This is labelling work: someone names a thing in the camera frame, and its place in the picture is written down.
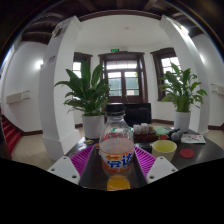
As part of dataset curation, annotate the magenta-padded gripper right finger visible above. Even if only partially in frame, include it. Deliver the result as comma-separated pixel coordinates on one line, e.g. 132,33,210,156
133,145,179,188

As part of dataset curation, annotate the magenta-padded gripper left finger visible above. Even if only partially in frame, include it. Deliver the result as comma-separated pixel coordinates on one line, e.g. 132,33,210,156
46,143,101,189

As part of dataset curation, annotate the clear orange soda bottle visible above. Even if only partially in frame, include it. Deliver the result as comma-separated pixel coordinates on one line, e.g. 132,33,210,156
99,103,135,192

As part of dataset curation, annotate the small black flat box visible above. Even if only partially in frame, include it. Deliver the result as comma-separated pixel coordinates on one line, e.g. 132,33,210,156
134,142,154,150

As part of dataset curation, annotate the pale yellow plastic cup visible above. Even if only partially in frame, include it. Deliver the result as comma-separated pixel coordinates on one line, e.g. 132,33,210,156
151,139,178,163

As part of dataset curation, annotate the tray of small white jars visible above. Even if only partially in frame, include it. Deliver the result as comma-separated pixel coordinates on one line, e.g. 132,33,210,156
132,122,159,143

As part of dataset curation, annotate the green flat pad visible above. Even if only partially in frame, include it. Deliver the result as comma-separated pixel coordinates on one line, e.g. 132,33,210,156
153,125,171,136

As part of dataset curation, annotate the grey round gadget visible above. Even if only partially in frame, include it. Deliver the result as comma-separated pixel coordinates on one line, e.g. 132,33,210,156
168,128,184,142

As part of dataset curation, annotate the flat round red coaster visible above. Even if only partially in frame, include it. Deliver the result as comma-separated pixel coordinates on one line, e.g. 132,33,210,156
179,147,195,159

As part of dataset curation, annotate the black chair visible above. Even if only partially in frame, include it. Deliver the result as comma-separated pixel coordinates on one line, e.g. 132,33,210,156
123,102,153,128

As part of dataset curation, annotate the printed paper booklet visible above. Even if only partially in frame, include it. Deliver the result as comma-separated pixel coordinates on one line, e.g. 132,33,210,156
180,133,207,145

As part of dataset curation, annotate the leafy plant in white pot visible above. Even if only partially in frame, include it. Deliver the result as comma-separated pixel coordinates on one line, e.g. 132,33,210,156
158,62,208,133
54,60,111,140

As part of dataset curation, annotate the red carpeted staircase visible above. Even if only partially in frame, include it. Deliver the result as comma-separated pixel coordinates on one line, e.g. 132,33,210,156
0,114,23,155

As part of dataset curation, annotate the dark wooden double door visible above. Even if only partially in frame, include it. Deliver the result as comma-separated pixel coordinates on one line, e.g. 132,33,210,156
98,51,149,104

